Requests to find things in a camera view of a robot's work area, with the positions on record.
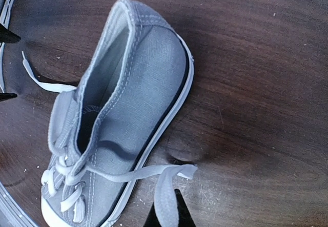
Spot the grey sneaker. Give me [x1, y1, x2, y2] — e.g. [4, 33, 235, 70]
[38, 0, 197, 226]

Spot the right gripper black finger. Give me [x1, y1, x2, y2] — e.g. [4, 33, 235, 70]
[143, 189, 196, 227]

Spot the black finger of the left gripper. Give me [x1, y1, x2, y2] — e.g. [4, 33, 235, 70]
[0, 24, 21, 43]
[0, 93, 17, 101]

